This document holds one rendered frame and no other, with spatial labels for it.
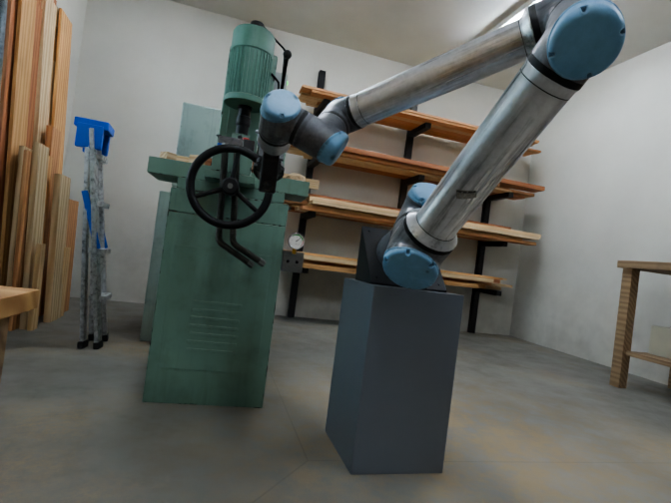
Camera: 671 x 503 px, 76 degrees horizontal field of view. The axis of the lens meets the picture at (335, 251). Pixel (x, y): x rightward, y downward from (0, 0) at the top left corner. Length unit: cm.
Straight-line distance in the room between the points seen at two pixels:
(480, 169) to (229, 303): 108
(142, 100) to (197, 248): 280
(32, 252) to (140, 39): 231
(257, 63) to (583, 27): 132
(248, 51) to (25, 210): 160
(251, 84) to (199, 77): 252
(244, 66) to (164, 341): 112
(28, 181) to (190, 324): 153
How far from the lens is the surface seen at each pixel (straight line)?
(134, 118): 431
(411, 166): 410
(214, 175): 161
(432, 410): 142
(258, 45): 194
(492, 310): 514
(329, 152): 105
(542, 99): 93
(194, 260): 169
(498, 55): 106
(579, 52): 90
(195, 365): 175
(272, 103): 107
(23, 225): 291
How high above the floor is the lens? 61
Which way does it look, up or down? 1 degrees up
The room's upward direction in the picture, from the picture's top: 7 degrees clockwise
